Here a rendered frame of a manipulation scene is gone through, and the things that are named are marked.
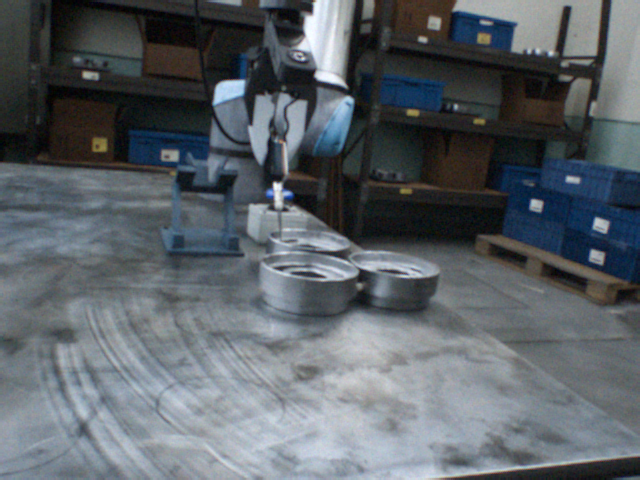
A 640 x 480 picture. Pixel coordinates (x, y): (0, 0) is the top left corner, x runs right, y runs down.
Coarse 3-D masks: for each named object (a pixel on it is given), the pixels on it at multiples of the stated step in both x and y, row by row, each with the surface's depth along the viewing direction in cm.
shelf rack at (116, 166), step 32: (32, 0) 355; (64, 0) 402; (96, 0) 366; (128, 0) 372; (160, 0) 377; (192, 0) 383; (32, 32) 359; (256, 32) 450; (32, 64) 362; (32, 96) 367; (192, 96) 397; (32, 128) 371; (32, 160) 375; (128, 160) 424; (320, 160) 439; (320, 192) 439
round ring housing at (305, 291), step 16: (272, 256) 71; (288, 256) 73; (304, 256) 73; (320, 256) 73; (272, 272) 65; (288, 272) 69; (304, 272) 71; (320, 272) 71; (352, 272) 70; (272, 288) 65; (288, 288) 64; (304, 288) 64; (320, 288) 64; (336, 288) 65; (352, 288) 67; (272, 304) 66; (288, 304) 65; (304, 304) 65; (320, 304) 64; (336, 304) 66
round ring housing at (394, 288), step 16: (352, 256) 75; (368, 256) 78; (384, 256) 79; (400, 256) 79; (368, 272) 70; (384, 272) 69; (400, 272) 76; (432, 272) 75; (368, 288) 70; (384, 288) 69; (400, 288) 69; (416, 288) 70; (432, 288) 71; (384, 304) 70; (400, 304) 70; (416, 304) 71
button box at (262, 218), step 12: (252, 204) 97; (264, 204) 98; (252, 216) 96; (264, 216) 92; (276, 216) 92; (288, 216) 93; (300, 216) 93; (252, 228) 95; (264, 228) 92; (276, 228) 93; (288, 228) 93; (300, 228) 94; (264, 240) 92
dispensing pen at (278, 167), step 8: (272, 128) 86; (272, 136) 86; (272, 144) 83; (280, 144) 83; (272, 152) 83; (280, 152) 83; (272, 160) 82; (280, 160) 83; (264, 168) 85; (272, 168) 82; (280, 168) 82; (264, 176) 85; (272, 176) 82; (280, 176) 82; (264, 184) 84; (272, 184) 84; (280, 184) 83; (280, 192) 83; (280, 200) 82; (280, 208) 82; (280, 216) 82; (280, 224) 81; (280, 232) 81; (280, 240) 81
